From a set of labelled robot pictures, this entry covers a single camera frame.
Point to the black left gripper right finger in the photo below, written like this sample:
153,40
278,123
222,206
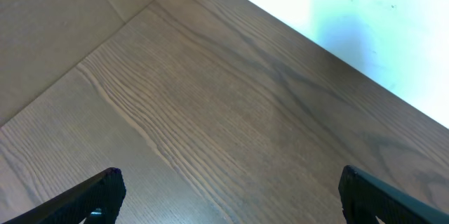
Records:
367,199

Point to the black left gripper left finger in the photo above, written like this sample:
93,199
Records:
96,200

